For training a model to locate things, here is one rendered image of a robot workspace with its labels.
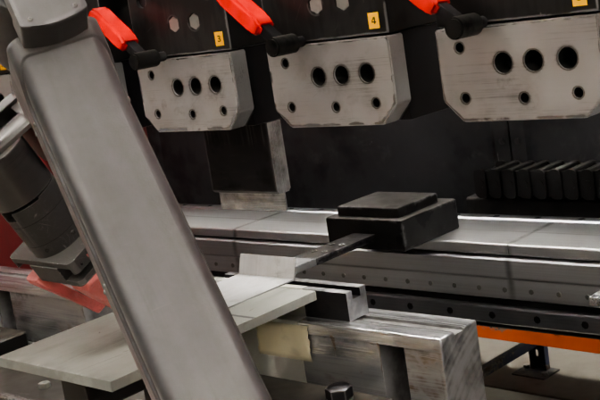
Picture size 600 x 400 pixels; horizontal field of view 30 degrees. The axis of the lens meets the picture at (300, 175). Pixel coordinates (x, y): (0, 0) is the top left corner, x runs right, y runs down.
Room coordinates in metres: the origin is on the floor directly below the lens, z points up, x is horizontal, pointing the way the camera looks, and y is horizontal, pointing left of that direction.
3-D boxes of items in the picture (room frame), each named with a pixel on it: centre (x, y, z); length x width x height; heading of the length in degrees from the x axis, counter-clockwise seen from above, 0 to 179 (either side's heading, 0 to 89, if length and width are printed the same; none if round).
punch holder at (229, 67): (1.19, 0.07, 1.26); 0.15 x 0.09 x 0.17; 46
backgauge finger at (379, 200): (1.29, -0.05, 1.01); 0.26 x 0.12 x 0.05; 136
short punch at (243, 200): (1.18, 0.05, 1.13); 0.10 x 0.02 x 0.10; 46
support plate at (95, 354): (1.07, 0.16, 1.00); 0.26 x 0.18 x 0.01; 136
